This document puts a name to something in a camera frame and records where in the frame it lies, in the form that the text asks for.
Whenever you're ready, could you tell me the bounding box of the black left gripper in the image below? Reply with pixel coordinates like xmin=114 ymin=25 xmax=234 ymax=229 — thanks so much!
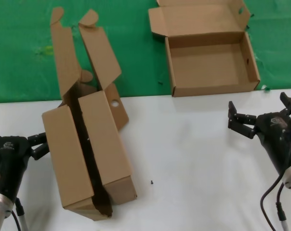
xmin=0 ymin=117 xmax=51 ymax=197

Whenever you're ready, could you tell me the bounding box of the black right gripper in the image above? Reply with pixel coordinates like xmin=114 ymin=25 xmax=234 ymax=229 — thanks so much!
xmin=227 ymin=92 xmax=291 ymax=174

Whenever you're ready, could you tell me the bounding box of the small cardboard box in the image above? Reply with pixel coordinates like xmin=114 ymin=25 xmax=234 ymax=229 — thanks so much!
xmin=148 ymin=0 xmax=261 ymax=98

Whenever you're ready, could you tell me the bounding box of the large brown cardboard box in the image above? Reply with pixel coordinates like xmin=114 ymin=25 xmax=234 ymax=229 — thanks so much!
xmin=41 ymin=6 xmax=138 ymax=221

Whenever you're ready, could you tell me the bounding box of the left arm cable grey connector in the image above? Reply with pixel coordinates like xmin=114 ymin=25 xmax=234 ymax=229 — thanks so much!
xmin=14 ymin=196 xmax=30 ymax=231

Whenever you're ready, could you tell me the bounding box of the arm cable grey connector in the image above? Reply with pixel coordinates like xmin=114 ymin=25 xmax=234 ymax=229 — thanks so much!
xmin=14 ymin=196 xmax=30 ymax=231
xmin=276 ymin=182 xmax=290 ymax=231

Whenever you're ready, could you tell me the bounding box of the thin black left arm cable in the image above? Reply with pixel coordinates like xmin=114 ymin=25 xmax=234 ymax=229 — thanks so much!
xmin=10 ymin=209 xmax=23 ymax=231

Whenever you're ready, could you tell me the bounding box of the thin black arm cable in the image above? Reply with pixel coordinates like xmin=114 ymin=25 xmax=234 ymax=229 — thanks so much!
xmin=260 ymin=172 xmax=285 ymax=231
xmin=10 ymin=209 xmax=23 ymax=231

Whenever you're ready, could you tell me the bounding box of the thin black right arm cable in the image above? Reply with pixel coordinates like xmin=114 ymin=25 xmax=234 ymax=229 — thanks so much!
xmin=260 ymin=172 xmax=285 ymax=231

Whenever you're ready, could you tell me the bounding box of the right arm cable grey connector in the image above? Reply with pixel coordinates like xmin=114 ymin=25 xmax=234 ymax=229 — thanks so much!
xmin=276 ymin=182 xmax=290 ymax=231

